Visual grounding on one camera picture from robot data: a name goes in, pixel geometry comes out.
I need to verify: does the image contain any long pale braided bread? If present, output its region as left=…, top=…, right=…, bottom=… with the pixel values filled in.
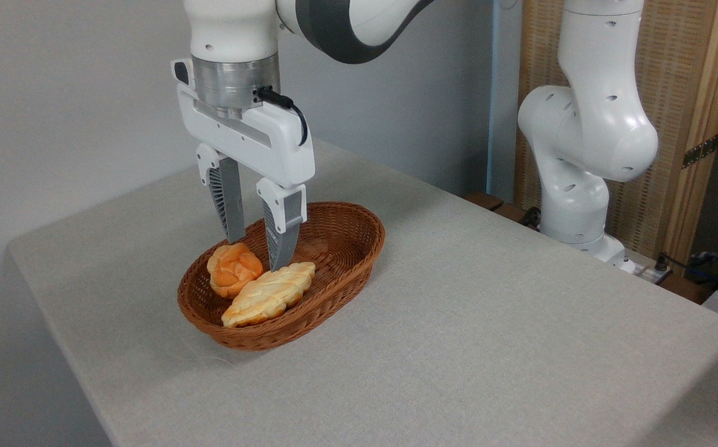
left=221, top=261, right=317, bottom=328

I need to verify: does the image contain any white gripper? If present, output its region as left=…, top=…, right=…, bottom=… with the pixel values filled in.
left=171, top=59, right=316, bottom=273

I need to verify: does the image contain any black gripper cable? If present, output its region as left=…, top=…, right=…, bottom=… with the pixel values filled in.
left=255, top=86, right=309, bottom=147

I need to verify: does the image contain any brown wicker basket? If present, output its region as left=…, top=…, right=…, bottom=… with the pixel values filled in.
left=177, top=201, right=386, bottom=352

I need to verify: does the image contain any grey tablecloth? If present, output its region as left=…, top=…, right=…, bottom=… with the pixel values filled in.
left=6, top=138, right=718, bottom=447

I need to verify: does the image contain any black power cable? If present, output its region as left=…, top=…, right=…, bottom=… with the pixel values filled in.
left=653, top=251, right=718, bottom=287

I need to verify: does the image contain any dark metal screen hinge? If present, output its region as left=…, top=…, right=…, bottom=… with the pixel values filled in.
left=682, top=133, right=718, bottom=169

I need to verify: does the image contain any wooden rattan folding screen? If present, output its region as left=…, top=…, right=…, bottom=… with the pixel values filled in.
left=514, top=0, right=718, bottom=268

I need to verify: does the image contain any round orange knotted bread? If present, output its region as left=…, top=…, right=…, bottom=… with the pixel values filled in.
left=207, top=243, right=264, bottom=299

